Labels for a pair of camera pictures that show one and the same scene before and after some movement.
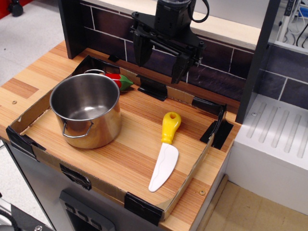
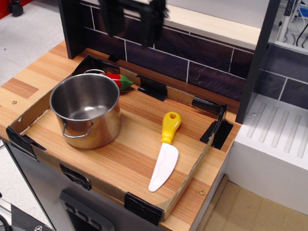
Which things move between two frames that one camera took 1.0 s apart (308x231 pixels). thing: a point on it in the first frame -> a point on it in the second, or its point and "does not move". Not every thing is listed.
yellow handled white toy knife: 169,155 does not move
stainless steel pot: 89,104 does not move
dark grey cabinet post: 267,30 does not move
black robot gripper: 171,27 -> 152,13
